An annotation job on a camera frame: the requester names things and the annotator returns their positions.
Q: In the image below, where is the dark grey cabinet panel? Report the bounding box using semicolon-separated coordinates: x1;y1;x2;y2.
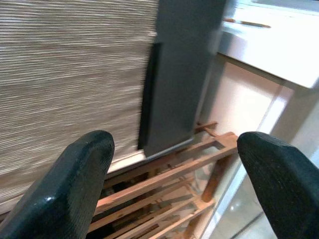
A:
137;0;227;159

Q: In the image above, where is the white counter top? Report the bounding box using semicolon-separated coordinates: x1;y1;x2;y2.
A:
217;0;319;89

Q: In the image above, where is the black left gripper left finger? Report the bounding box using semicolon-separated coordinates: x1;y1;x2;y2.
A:
0;130;115;239

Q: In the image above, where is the thin brown stick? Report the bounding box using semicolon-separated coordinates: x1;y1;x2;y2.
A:
223;18;271;28

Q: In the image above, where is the wooden slatted rack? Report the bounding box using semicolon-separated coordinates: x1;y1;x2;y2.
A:
86;121;237;239

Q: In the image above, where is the wood grain striped cabinet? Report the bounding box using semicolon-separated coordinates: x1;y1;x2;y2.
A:
0;0;160;215

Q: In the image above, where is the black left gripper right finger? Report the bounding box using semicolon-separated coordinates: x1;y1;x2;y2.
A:
236;131;319;239

